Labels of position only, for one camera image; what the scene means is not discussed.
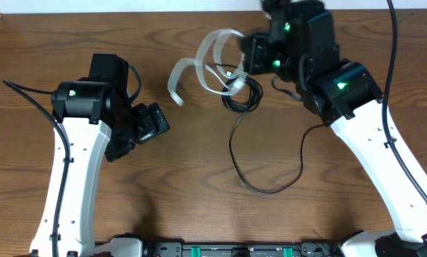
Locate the white USB cable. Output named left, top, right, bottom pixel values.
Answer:
left=167, top=28, right=249, bottom=107

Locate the thin black USB cable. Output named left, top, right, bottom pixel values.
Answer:
left=228, top=74, right=327, bottom=196

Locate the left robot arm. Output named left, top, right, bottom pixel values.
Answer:
left=29, top=54, right=170, bottom=256

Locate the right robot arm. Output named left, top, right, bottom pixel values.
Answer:
left=241, top=1, right=427, bottom=256

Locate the coiled black USB cable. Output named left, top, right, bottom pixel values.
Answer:
left=213, top=63, right=264, bottom=114

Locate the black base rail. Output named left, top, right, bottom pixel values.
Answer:
left=142, top=242, right=343, bottom=257

